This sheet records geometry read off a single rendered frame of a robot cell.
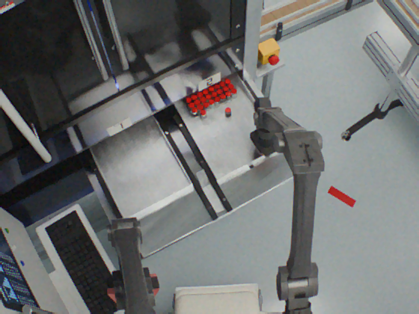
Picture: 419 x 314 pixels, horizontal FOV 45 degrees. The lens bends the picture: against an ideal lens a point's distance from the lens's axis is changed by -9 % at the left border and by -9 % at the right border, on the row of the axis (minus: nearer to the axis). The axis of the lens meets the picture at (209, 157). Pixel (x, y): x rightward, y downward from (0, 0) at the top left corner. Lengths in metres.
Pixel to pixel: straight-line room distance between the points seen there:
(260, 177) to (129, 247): 0.75
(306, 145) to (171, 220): 0.72
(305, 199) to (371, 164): 1.70
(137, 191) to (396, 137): 1.65
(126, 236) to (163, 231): 0.55
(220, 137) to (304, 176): 0.74
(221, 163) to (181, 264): 0.93
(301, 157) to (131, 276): 0.46
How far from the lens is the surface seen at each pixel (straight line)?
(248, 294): 1.33
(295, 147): 1.25
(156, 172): 1.89
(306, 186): 1.25
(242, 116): 1.96
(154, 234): 1.83
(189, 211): 1.84
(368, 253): 2.80
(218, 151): 1.90
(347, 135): 2.92
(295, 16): 2.15
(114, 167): 1.92
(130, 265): 1.21
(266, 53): 1.92
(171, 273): 2.69
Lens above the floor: 2.65
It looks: 69 degrees down
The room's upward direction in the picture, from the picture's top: 3 degrees counter-clockwise
